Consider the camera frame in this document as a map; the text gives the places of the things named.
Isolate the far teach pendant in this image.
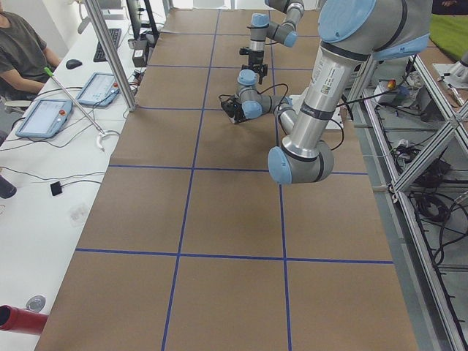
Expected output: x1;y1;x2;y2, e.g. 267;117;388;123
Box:
76;72;120;108

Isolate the small black square device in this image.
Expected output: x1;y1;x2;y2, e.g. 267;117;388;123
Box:
50;181;63;197

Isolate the metal reaching stick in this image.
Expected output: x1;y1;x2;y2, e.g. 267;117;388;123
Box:
44;67;120;152

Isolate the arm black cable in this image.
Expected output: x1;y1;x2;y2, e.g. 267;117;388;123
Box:
218;83;388;151

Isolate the near teach pendant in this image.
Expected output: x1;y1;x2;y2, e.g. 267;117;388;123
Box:
15;99;73;138

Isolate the seated person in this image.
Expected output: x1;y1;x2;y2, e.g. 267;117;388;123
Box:
1;10;61;100

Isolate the teach pendant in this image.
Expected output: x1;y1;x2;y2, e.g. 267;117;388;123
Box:
76;72;120;108
15;99;73;138

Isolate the aluminium frame post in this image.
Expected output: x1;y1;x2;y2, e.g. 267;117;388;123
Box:
84;0;136;112

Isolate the black monitor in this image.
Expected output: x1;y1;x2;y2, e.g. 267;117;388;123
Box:
126;0;159;42

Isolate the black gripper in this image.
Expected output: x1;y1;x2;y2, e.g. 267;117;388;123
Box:
233;103;247;122
241;49;268;84

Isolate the aluminium frame rail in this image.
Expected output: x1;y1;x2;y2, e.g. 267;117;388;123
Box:
361;54;468;351

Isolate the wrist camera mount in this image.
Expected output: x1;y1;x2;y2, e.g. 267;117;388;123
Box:
218;94;238;118
239;48;250;56

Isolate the black power box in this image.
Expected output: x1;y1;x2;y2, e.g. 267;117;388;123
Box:
132;40;149;68

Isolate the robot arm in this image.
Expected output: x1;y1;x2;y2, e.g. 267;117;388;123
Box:
239;0;305;84
235;0;432;184

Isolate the red cylinder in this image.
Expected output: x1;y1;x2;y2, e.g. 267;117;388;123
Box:
1;305;48;336

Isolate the black keyboard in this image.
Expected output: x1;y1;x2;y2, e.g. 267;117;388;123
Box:
92;27;122;63

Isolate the black computer mouse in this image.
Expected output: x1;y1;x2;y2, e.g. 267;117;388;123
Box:
66;58;83;69

